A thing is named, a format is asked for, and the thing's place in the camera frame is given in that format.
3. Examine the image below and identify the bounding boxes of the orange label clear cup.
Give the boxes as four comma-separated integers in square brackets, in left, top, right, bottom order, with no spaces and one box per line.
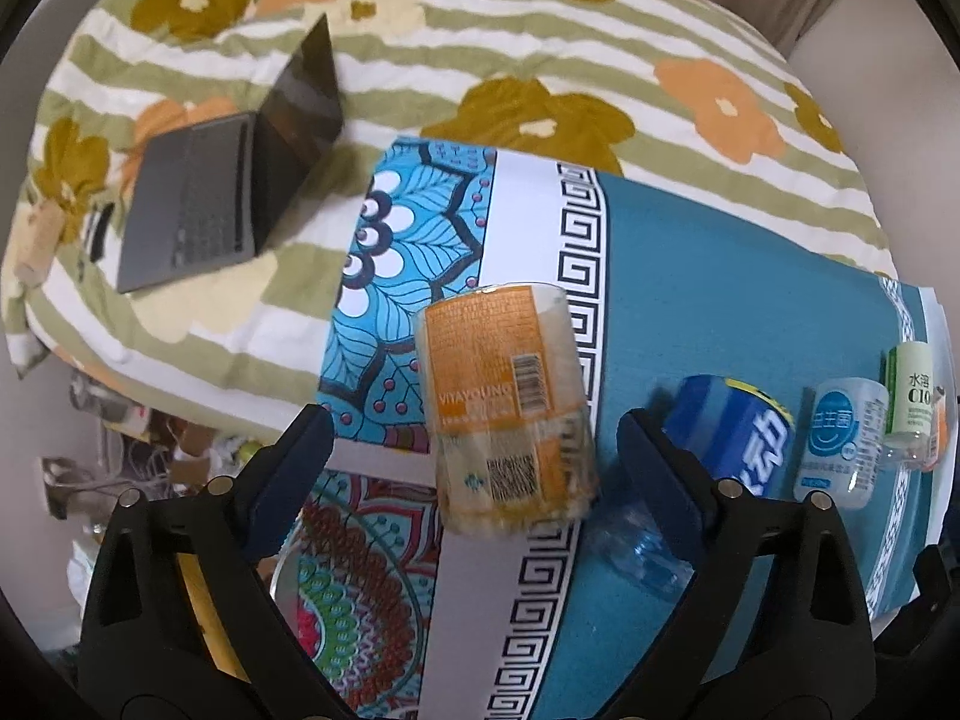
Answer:
[415,283,599,538]

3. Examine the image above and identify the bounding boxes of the white blue label cup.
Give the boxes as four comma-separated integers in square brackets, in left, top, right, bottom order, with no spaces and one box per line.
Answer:
[793,377,889,511]

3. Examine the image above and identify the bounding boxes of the blue label plastic cup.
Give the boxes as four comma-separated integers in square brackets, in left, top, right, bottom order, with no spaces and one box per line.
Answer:
[592,374,794,601]

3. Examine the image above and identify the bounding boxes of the green white label cup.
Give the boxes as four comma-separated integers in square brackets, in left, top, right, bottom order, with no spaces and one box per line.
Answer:
[880,341,934,468]

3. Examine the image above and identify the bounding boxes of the teal patterned tablecloth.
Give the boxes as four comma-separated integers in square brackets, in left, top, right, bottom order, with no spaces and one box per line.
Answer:
[290,138,953,718]

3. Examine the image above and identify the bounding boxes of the black smartphone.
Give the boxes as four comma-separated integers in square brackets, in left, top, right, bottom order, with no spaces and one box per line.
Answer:
[85,203,116,263]

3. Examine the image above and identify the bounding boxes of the floral striped duvet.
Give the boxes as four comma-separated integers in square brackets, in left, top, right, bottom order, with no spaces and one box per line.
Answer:
[2,0,893,439]

